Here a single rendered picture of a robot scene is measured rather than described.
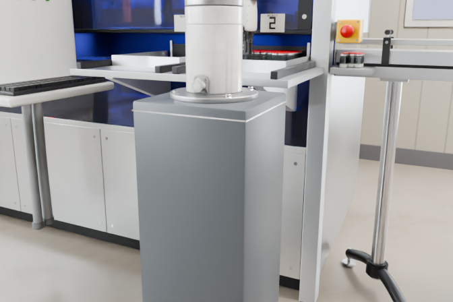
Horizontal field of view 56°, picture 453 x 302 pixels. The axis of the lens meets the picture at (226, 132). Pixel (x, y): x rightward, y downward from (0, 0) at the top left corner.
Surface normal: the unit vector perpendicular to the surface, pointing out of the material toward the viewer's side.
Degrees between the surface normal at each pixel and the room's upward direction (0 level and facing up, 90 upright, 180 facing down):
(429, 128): 90
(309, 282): 90
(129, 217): 90
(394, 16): 90
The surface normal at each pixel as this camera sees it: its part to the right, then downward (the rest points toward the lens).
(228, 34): 0.55, 0.20
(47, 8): 0.90, 0.11
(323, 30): -0.42, 0.22
